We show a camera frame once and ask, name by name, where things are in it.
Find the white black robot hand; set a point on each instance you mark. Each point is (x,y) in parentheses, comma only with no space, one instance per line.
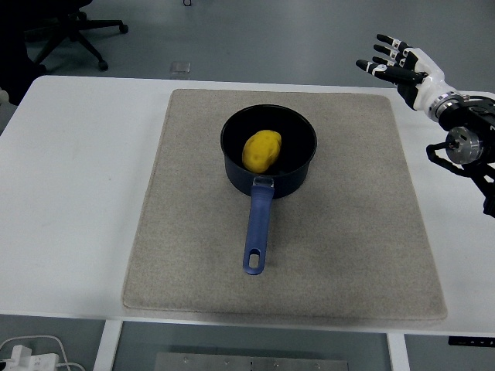
(429,85)

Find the yellow potato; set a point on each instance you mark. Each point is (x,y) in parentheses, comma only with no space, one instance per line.
(261,150)

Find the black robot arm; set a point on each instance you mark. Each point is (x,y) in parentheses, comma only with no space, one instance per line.
(464,145)

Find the silver floor socket plate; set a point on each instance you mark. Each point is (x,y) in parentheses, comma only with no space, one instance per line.
(179,68)

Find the black table control panel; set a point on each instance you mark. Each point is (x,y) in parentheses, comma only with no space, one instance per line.
(472,341)

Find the white table leg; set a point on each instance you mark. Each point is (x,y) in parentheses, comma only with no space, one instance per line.
(398,353)
(106,348)

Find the beige fabric mat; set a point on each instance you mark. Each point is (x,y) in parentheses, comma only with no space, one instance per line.
(193,251)

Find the grey metal plate with screws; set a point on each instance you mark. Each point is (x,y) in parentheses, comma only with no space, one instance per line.
(251,363)

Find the black office chair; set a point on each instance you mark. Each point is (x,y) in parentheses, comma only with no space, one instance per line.
(73,27)

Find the person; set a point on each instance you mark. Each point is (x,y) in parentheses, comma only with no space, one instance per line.
(11,58)

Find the white power strip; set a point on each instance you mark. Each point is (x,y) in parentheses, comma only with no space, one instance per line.
(35,361)

